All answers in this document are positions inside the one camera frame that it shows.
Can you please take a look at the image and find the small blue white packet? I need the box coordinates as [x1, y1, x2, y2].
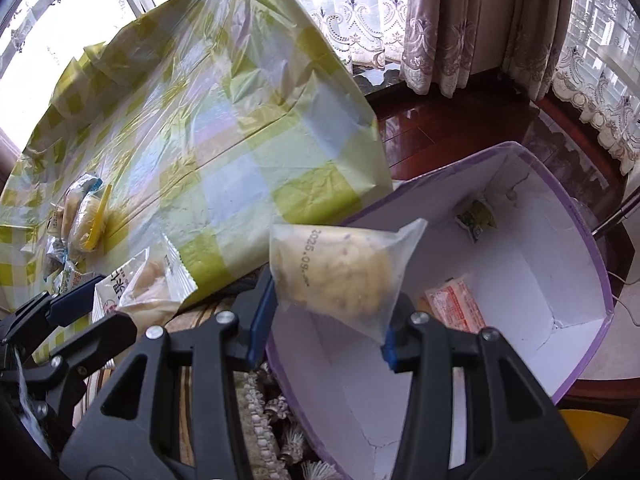
[46, 236, 76, 278]

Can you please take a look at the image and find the green white packet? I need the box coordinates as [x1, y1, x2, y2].
[52, 260, 98, 306]

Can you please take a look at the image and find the yellow plastic object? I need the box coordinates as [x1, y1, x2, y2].
[559, 408, 632, 471]

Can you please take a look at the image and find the clear packet with yellow strip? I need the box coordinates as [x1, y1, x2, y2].
[69, 184, 114, 253]

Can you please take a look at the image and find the striped fringed rug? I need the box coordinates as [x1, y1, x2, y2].
[175, 300, 351, 480]

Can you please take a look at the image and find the white box with purple rim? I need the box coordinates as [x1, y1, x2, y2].
[265, 141, 616, 480]

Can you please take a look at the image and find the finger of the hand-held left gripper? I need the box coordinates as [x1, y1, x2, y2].
[47, 310, 138, 387]
[0, 275, 103, 344]

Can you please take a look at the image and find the grey metal pole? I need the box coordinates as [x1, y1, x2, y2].
[592, 194, 640, 239]

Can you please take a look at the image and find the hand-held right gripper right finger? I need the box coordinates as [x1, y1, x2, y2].
[380, 294, 591, 480]

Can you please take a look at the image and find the green checked plastic tablecloth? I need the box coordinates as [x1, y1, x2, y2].
[0, 0, 394, 366]

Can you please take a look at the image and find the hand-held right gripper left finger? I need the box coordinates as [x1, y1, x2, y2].
[60, 272, 278, 480]

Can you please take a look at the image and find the white cable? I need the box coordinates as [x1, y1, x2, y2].
[606, 270, 640, 322]

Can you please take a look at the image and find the white lace curtain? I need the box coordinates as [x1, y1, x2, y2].
[295, 0, 417, 69]
[550, 0, 640, 177]
[0, 0, 151, 57]

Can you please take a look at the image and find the orange red packet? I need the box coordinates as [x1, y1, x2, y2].
[424, 273, 487, 334]

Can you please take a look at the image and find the white printed pastry packet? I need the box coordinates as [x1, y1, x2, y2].
[91, 246, 199, 328]

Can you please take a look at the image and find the clear packet with yellow pastry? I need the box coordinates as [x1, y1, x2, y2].
[269, 218, 429, 347]

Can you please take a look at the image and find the small green yellow packet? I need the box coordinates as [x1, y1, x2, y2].
[452, 198, 497, 244]

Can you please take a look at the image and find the beige patterned curtain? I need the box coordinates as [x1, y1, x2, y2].
[399, 0, 577, 104]

